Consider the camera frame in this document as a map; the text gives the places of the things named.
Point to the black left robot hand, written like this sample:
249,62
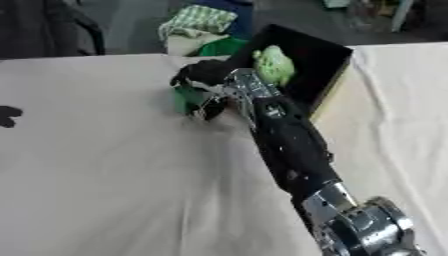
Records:
8,116

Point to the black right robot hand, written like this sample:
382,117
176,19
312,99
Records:
204,71

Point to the green block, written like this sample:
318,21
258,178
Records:
188,97

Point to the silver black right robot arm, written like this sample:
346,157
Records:
291,146

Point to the black open box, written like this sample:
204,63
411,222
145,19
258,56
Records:
303,63

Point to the green white checked cloth pile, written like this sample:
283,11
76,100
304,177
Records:
195,28

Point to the green soft toy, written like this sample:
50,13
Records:
274,64

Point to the dark chair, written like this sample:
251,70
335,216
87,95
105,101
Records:
49,28

